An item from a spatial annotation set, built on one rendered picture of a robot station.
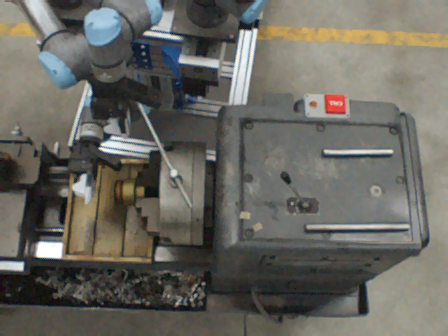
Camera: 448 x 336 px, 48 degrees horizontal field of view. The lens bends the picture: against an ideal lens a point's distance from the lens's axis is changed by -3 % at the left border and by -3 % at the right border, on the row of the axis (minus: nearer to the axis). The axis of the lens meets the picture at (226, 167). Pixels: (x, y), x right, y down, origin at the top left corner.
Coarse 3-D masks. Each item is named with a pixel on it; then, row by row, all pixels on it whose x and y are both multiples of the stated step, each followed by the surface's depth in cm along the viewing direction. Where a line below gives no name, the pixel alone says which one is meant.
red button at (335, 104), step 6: (324, 96) 152; (330, 96) 151; (336, 96) 151; (342, 96) 151; (330, 102) 150; (336, 102) 150; (342, 102) 150; (330, 108) 150; (336, 108) 150; (342, 108) 150
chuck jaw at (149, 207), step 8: (136, 200) 154; (144, 200) 154; (152, 200) 154; (136, 208) 153; (144, 208) 153; (152, 208) 153; (144, 216) 151; (152, 216) 151; (152, 224) 150; (152, 232) 150; (168, 240) 152
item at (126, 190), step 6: (120, 180) 156; (126, 180) 155; (132, 180) 155; (114, 186) 154; (120, 186) 154; (126, 186) 154; (132, 186) 153; (138, 186) 155; (114, 192) 154; (120, 192) 154; (126, 192) 153; (132, 192) 153; (138, 192) 154; (144, 192) 160; (114, 198) 154; (120, 198) 154; (126, 198) 154; (132, 198) 153; (126, 204) 156; (132, 204) 156
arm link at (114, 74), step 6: (120, 66) 112; (96, 72) 112; (102, 72) 112; (108, 72) 112; (114, 72) 112; (120, 72) 113; (96, 78) 114; (102, 78) 113; (108, 78) 113; (114, 78) 113; (120, 78) 114
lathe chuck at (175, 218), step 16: (176, 144) 152; (192, 144) 152; (176, 160) 145; (192, 160) 146; (160, 176) 143; (160, 192) 142; (176, 192) 142; (160, 208) 142; (176, 208) 142; (160, 224) 144; (176, 224) 144; (176, 240) 150
